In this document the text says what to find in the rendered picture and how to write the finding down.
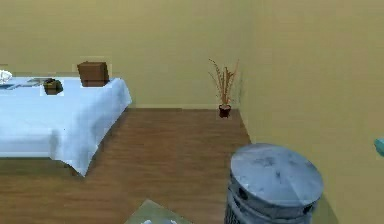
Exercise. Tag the grey green flat stand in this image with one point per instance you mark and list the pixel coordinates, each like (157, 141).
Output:
(150, 213)

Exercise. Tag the bed with pale blue sheet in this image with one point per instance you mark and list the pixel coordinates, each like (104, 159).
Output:
(50, 123)

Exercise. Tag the white crumpled pillow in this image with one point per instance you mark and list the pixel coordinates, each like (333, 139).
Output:
(4, 76)

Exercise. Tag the dark olive small object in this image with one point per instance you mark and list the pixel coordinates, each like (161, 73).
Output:
(52, 86)

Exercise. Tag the grey metal bin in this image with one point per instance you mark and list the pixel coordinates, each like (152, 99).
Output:
(271, 186)

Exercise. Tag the teal object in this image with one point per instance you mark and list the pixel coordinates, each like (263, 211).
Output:
(380, 146)

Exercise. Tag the brown cardboard box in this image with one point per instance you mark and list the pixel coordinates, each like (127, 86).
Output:
(93, 74)

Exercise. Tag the dry orange potted plant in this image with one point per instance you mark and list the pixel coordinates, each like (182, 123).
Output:
(224, 90)

